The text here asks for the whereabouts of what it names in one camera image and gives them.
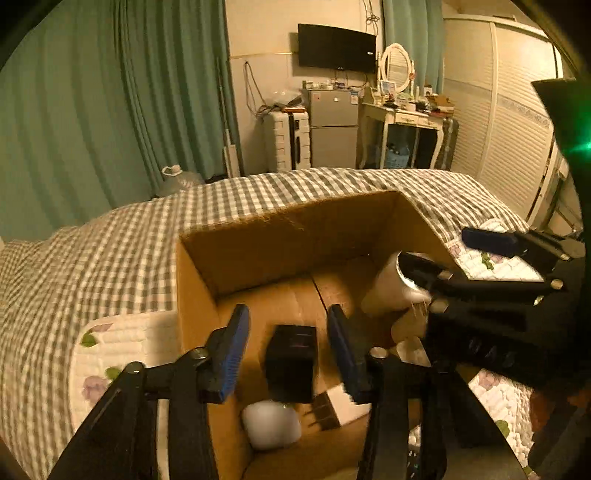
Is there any cardboard box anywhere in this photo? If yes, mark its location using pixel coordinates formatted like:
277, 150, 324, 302
175, 190, 463, 480

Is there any hanging wall cable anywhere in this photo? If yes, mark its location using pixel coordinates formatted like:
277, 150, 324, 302
243, 60, 274, 117

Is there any checked bed sheet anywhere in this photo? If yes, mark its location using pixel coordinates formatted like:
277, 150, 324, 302
0, 166, 532, 480

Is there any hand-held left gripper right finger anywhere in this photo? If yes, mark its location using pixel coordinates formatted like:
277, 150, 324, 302
326, 304, 527, 480

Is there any blue basket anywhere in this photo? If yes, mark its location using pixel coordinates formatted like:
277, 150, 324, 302
383, 143, 411, 169

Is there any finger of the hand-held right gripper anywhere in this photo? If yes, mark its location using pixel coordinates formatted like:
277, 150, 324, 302
462, 226, 587, 265
398, 250, 566, 315

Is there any clear plastic water jug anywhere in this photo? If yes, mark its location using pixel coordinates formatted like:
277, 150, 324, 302
152, 165, 206, 200

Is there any wide green curtain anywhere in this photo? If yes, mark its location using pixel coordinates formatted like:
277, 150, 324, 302
0, 0, 242, 241

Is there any white suitcase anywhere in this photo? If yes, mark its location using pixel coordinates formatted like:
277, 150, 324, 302
265, 111, 313, 173

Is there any black wall television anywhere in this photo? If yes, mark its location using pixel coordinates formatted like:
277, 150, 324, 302
298, 23, 377, 75

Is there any white and black small box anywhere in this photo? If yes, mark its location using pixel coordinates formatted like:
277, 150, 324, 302
307, 383, 371, 433

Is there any white cup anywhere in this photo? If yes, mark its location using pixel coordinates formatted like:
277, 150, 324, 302
361, 250, 435, 317

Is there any dark suitcase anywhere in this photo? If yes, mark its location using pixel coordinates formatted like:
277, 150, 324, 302
434, 117, 461, 169

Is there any white round container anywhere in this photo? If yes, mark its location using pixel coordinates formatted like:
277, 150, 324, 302
241, 400, 303, 451

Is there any narrow green curtain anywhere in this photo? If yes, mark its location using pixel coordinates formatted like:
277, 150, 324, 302
382, 0, 447, 93

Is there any clear plastic bag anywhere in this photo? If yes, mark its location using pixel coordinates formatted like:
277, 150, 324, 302
271, 90, 304, 112

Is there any white louvered wardrobe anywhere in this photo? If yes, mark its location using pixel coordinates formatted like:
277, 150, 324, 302
441, 14, 572, 223

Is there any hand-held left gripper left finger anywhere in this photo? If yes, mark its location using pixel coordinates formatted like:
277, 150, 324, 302
48, 303, 251, 480

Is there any oval white mirror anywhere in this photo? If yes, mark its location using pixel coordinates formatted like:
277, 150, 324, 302
379, 43, 415, 93

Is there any white dressing table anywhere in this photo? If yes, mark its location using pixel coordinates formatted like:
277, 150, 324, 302
357, 102, 451, 171

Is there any silver refrigerator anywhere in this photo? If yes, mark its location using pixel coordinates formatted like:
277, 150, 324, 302
302, 88, 361, 168

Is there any white mop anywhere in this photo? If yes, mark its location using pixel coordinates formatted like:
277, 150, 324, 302
216, 58, 242, 179

